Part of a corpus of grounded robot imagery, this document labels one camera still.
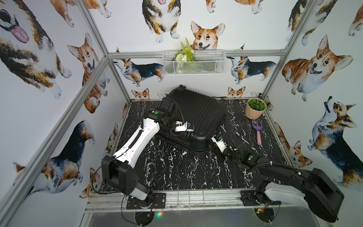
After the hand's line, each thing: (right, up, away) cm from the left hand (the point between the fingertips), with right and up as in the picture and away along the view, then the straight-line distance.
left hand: (182, 126), depth 79 cm
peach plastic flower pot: (+50, +7, +24) cm, 55 cm away
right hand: (+16, -13, +2) cm, 21 cm away
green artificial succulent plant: (+53, +14, +24) cm, 60 cm away
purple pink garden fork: (+54, -3, +24) cm, 59 cm away
